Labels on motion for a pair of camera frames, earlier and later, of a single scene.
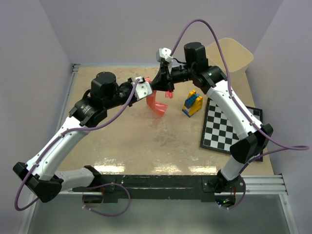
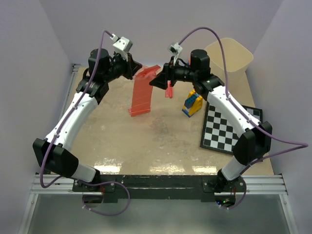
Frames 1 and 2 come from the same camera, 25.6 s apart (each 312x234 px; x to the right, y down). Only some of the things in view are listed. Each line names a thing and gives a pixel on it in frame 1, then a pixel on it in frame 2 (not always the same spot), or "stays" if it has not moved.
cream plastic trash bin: x=237 y=59 stays
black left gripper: x=129 y=83 to x=131 y=66
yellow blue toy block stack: x=193 y=104 stays
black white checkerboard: x=219 y=132 stays
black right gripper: x=164 y=80 stays
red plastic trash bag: x=159 y=108 to x=142 y=95
